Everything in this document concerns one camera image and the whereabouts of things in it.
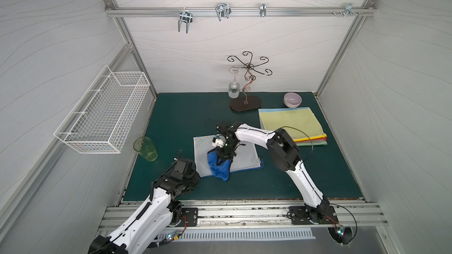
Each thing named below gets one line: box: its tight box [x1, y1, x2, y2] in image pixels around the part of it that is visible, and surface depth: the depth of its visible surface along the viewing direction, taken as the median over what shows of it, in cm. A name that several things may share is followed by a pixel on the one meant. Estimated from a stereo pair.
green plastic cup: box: [133, 136, 158, 162], surface depth 92 cm
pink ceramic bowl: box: [283, 91, 302, 109], surface depth 113 cm
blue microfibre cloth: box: [207, 149, 232, 182], surface depth 86 cm
